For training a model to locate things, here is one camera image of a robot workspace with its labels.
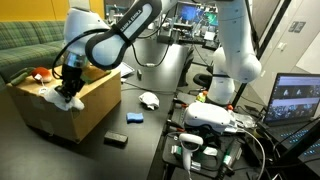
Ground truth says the black laptop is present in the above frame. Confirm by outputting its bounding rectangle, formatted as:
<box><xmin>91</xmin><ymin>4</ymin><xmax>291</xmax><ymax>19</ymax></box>
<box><xmin>258</xmin><ymin>72</ymin><xmax>320</xmax><ymax>168</ymax></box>

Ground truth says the black office chair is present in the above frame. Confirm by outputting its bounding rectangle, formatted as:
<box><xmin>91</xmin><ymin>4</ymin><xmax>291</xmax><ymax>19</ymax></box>
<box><xmin>192</xmin><ymin>64</ymin><xmax>218</xmax><ymax>90</ymax></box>

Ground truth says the black tripod pole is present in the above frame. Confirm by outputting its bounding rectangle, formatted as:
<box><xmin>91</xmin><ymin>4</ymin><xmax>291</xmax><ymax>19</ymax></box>
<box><xmin>231</xmin><ymin>0</ymin><xmax>293</xmax><ymax>108</ymax></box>

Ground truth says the white VR headset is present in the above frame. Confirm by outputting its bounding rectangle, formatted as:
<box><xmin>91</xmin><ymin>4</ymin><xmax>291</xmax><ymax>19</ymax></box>
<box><xmin>183</xmin><ymin>101</ymin><xmax>240</xmax><ymax>134</ymax></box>

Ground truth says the white VR controller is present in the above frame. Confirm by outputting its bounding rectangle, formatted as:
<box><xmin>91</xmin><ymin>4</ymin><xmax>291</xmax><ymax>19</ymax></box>
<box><xmin>178</xmin><ymin>133</ymin><xmax>204</xmax><ymax>173</ymax></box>

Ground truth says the clear plastic bag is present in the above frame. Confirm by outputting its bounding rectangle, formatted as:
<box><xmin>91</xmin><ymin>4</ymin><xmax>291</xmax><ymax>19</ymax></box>
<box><xmin>233</xmin><ymin>111</ymin><xmax>258</xmax><ymax>130</ymax></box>

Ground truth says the white cable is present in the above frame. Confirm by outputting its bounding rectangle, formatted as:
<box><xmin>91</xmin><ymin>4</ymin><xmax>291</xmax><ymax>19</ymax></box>
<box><xmin>238</xmin><ymin>127</ymin><xmax>268</xmax><ymax>180</ymax></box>

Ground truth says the green yellow bottle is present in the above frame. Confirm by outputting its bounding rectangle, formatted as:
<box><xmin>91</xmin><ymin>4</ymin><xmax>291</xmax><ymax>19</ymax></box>
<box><xmin>195</xmin><ymin>90</ymin><xmax>208</xmax><ymax>104</ymax></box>

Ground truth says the large cardboard box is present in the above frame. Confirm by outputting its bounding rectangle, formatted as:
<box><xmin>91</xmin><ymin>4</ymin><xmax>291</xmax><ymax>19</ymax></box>
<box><xmin>5</xmin><ymin>64</ymin><xmax>122</xmax><ymax>144</ymax></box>

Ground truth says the green plaid sofa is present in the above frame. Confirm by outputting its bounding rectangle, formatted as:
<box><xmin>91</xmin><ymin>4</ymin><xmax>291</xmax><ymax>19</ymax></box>
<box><xmin>0</xmin><ymin>20</ymin><xmax>68</xmax><ymax>84</ymax></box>

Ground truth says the black equipment cart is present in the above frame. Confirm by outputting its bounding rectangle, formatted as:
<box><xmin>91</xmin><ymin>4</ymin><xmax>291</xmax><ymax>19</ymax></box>
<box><xmin>161</xmin><ymin>131</ymin><xmax>246</xmax><ymax>180</ymax></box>

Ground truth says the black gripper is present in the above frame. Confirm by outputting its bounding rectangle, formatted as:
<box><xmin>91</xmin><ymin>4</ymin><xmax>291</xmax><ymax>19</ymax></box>
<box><xmin>54</xmin><ymin>63</ymin><xmax>87</xmax><ymax>104</ymax></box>

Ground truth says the blue sponge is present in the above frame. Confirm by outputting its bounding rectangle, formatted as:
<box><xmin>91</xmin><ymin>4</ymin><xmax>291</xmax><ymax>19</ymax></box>
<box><xmin>126</xmin><ymin>112</ymin><xmax>145</xmax><ymax>124</ymax></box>

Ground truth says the grey wall sign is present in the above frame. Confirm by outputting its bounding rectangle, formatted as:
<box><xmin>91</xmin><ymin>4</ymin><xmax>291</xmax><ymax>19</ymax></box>
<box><xmin>288</xmin><ymin>20</ymin><xmax>308</xmax><ymax>33</ymax></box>

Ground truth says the white cloth with red spot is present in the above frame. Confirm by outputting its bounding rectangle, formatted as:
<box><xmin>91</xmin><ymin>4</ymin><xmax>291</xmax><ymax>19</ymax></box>
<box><xmin>43</xmin><ymin>87</ymin><xmax>86</xmax><ymax>112</ymax></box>

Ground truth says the red plush toy green leaf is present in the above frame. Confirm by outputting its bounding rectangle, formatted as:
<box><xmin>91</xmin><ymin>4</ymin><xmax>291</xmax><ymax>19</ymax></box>
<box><xmin>9</xmin><ymin>66</ymin><xmax>53</xmax><ymax>87</ymax></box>

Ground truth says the black remote control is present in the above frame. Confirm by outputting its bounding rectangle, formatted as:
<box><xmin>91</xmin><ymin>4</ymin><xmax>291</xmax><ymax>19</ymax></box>
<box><xmin>103</xmin><ymin>130</ymin><xmax>129</xmax><ymax>145</ymax></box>

